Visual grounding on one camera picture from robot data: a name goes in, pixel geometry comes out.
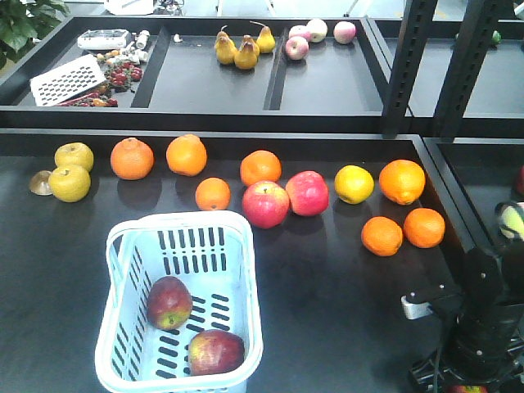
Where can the yellow citrus front left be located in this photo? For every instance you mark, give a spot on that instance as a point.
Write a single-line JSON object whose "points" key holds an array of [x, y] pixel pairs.
{"points": [[69, 183]]}

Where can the white electronic device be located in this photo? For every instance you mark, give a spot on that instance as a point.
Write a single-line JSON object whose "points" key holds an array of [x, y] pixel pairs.
{"points": [[104, 39]]}

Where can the brown pear group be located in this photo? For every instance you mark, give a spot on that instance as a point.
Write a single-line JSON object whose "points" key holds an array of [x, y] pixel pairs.
{"points": [[246, 55]]}

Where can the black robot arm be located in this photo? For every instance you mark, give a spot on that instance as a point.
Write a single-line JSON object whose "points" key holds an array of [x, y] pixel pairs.
{"points": [[511, 233]]}

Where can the light blue plastic basket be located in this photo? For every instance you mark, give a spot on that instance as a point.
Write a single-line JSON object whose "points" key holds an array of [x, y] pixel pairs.
{"points": [[212, 253]]}

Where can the large orange top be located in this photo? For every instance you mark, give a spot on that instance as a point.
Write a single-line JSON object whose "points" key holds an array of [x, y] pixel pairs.
{"points": [[402, 181]]}

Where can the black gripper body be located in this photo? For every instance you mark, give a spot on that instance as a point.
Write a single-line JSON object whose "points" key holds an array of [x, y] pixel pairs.
{"points": [[480, 345]]}

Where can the small orange centre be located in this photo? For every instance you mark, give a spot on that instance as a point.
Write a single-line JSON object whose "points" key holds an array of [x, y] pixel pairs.
{"points": [[213, 194]]}

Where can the red apple centre tray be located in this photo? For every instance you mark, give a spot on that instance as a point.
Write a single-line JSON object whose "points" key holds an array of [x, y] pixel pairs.
{"points": [[519, 181]]}

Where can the green potted plant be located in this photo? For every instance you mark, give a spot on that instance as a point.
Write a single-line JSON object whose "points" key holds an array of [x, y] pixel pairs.
{"points": [[23, 23]]}

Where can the black wooden produce stand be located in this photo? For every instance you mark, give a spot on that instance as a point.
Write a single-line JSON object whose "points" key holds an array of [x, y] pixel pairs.
{"points": [[330, 311]]}

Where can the orange behind apples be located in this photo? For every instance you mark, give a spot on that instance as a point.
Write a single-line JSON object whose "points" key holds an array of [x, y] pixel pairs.
{"points": [[260, 165]]}

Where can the red apple with stem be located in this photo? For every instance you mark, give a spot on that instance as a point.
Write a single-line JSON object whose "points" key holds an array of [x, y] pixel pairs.
{"points": [[265, 204]]}

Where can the pink apple group back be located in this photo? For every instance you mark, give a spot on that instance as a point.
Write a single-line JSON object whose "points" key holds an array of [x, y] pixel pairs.
{"points": [[316, 30]]}

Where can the red pink apple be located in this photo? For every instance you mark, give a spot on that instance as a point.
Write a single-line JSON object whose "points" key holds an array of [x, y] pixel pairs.
{"points": [[308, 193]]}

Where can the orange fruit front left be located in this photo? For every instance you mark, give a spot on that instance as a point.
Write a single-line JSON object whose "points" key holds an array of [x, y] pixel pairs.
{"points": [[382, 236]]}

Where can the knobbed orange far left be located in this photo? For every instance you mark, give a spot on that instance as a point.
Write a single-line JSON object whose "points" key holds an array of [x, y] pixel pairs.
{"points": [[132, 159]]}

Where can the dark red apple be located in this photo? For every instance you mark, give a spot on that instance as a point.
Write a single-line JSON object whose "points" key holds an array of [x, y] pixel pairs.
{"points": [[215, 351], [466, 389], [169, 303]]}

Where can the yellow round citrus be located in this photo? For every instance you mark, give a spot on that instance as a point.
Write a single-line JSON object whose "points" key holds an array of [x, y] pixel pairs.
{"points": [[353, 184]]}

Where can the orange fruit front right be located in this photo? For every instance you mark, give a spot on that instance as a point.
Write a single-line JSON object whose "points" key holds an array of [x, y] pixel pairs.
{"points": [[424, 227]]}

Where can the yellow citrus back left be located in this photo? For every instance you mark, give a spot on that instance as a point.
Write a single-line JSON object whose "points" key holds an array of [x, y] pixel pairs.
{"points": [[74, 153]]}

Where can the orange fruit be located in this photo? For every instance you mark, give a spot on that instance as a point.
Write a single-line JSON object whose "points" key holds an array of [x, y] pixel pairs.
{"points": [[424, 227], [382, 236]]}

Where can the dark red apple front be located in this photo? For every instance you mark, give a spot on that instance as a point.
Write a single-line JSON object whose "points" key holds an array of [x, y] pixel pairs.
{"points": [[466, 389]]}

